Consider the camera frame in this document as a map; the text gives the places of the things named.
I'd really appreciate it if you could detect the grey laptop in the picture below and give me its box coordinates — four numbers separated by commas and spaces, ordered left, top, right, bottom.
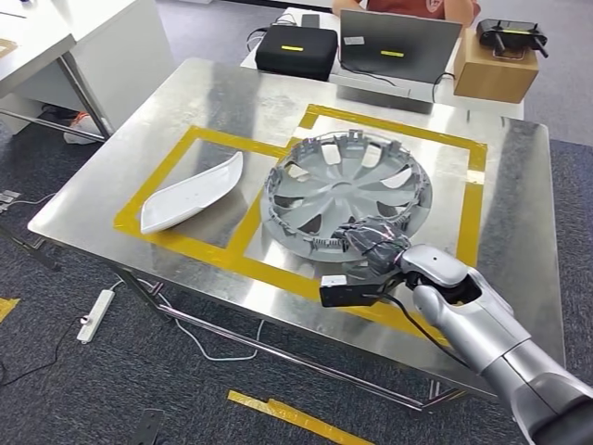
339, 8, 464, 85

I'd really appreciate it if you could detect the black floor cable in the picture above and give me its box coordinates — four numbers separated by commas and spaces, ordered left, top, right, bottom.
0, 316, 84, 388

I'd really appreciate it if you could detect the cardboard box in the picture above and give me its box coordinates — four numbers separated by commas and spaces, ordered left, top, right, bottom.
453, 27, 540, 105

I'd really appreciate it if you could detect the black robot foot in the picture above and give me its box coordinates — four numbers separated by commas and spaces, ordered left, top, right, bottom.
129, 409, 165, 445

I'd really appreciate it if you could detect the silver plastic hubcap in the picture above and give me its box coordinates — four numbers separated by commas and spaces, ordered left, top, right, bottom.
259, 129, 435, 265

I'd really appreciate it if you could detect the black zip case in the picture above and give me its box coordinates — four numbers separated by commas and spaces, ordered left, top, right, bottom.
254, 24, 340, 83

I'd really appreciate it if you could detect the white floor cable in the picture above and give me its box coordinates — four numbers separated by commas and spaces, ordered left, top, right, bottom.
18, 192, 57, 207
109, 277, 266, 363

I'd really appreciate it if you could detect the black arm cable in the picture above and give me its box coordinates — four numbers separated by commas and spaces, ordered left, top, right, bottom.
370, 293, 469, 370

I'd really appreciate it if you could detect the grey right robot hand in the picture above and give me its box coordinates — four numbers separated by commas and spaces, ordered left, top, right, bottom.
340, 218, 413, 279

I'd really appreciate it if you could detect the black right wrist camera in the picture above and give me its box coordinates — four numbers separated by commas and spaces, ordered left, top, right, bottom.
318, 274, 401, 310

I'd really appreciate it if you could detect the white curved plastic part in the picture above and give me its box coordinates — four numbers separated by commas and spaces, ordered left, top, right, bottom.
139, 150, 244, 235

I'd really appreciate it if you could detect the black router with antennas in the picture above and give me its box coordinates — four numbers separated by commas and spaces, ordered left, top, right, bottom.
475, 18, 550, 60

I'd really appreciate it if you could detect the white cabinet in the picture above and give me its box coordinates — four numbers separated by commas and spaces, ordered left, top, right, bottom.
0, 0, 177, 136

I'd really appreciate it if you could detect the yellow floor tape strip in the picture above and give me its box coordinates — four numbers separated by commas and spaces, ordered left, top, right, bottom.
0, 297, 21, 324
226, 389, 374, 445

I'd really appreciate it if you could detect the stainless steel workbench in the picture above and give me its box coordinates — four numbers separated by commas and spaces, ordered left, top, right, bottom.
27, 57, 567, 413

